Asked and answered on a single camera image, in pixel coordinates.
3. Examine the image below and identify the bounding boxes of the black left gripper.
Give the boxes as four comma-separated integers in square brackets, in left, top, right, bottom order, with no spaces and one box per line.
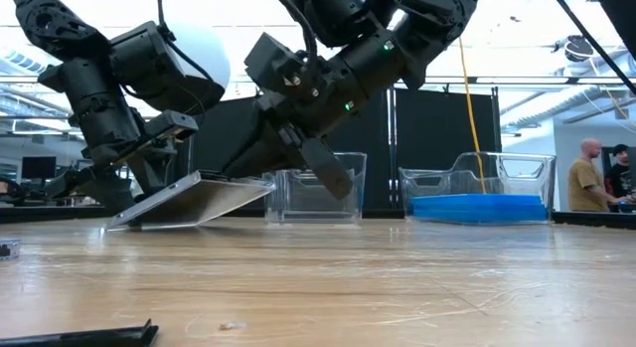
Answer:
[38,58,200,215]

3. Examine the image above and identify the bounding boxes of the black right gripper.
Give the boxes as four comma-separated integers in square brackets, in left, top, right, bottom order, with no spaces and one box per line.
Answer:
[220,31,373,202]

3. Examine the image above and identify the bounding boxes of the clear jewel case black tray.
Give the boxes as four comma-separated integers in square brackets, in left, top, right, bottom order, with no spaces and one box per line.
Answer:
[0,237,21,261]
[106,170,275,233]

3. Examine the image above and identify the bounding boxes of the clear plastic bin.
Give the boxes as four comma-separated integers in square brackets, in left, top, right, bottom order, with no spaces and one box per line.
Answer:
[398,151,557,224]
[262,151,368,225]

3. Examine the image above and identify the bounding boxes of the black computer monitor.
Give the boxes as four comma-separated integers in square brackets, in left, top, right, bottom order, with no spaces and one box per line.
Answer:
[20,156,58,180]

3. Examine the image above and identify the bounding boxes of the white globe table lamp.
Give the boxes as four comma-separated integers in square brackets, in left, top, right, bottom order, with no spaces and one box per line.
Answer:
[166,21,233,209]

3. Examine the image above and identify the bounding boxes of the black partition screen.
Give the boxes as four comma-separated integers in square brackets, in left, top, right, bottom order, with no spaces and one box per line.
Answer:
[191,86,503,212]

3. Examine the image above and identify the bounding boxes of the black plastic strip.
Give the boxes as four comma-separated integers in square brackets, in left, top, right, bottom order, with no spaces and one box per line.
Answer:
[0,319,159,347]

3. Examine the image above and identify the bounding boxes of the person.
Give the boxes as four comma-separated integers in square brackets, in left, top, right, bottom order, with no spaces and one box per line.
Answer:
[604,143,636,213]
[567,137,622,213]

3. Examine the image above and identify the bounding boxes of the black aluminium table frame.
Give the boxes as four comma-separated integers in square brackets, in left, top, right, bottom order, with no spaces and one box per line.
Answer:
[0,203,636,229]

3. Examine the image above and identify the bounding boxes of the yellow hanging cable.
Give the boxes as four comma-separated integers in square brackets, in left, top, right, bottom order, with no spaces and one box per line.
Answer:
[456,36,489,195]

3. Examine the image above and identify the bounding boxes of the black ceiling cord reel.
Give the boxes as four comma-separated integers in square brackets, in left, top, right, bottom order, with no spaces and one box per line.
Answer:
[564,34,595,64]

